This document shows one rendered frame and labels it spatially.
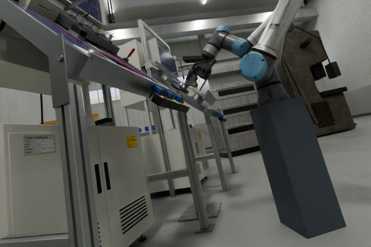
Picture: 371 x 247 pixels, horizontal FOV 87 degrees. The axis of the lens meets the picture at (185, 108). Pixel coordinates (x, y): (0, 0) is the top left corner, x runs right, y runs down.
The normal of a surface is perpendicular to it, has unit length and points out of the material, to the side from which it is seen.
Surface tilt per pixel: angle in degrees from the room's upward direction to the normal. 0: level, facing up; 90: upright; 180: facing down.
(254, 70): 95
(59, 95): 90
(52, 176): 90
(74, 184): 90
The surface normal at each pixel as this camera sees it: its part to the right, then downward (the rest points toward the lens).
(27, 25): -0.33, -0.11
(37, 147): 0.92, -0.25
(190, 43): 0.12, -0.21
